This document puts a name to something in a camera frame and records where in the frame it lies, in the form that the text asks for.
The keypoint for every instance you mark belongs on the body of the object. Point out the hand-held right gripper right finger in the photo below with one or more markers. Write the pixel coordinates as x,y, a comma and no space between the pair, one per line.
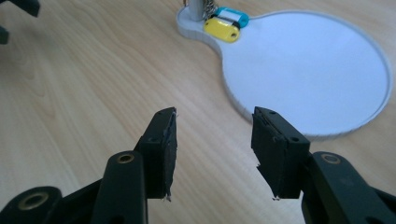
277,155

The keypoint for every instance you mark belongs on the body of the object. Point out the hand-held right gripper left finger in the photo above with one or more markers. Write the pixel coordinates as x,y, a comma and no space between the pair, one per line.
160,155

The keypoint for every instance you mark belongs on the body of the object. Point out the white key stand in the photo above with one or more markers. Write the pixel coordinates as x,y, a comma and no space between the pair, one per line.
305,71

